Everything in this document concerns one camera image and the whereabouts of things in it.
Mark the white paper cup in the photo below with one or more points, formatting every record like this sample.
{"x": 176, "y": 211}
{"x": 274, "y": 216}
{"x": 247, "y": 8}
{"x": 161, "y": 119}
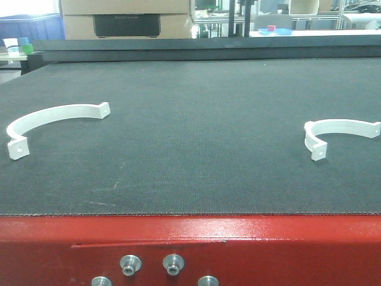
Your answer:
{"x": 11, "y": 45}

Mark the red metal frame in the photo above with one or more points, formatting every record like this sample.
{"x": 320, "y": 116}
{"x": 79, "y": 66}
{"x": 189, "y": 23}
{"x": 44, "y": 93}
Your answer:
{"x": 237, "y": 250}

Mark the green small cup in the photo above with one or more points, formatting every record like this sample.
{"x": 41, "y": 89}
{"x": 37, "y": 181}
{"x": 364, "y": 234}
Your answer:
{"x": 28, "y": 48}

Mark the white half-ring clamp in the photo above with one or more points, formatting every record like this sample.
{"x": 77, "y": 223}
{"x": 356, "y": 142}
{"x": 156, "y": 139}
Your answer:
{"x": 18, "y": 144}
{"x": 318, "y": 147}

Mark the blue tray with red cube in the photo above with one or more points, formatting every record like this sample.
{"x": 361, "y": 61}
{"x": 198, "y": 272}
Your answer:
{"x": 274, "y": 31}

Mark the blue crate far left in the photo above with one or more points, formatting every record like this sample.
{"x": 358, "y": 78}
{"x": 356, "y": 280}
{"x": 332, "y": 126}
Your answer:
{"x": 33, "y": 27}

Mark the silver bolt upper right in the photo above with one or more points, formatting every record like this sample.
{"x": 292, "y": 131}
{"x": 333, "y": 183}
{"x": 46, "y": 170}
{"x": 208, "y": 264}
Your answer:
{"x": 173, "y": 264}

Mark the silver bolt lower left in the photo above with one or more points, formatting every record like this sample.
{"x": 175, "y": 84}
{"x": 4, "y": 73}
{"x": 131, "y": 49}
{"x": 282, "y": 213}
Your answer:
{"x": 101, "y": 281}

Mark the cardboard box with black panel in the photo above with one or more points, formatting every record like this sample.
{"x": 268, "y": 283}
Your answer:
{"x": 127, "y": 19}

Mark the dark grey felt mat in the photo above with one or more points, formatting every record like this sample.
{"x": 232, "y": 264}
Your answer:
{"x": 194, "y": 137}

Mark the silver bolt upper left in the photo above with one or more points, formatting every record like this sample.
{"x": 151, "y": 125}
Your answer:
{"x": 130, "y": 264}

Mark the dark grey back ledge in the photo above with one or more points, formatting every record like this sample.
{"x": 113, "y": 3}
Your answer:
{"x": 212, "y": 49}

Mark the silver bolt lower right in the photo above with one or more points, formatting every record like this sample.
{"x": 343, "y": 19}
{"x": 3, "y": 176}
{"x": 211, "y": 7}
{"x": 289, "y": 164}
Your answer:
{"x": 208, "y": 280}

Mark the silver bolt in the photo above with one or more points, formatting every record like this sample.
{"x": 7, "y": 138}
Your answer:
{"x": 101, "y": 281}
{"x": 208, "y": 280}
{"x": 173, "y": 264}
{"x": 130, "y": 264}

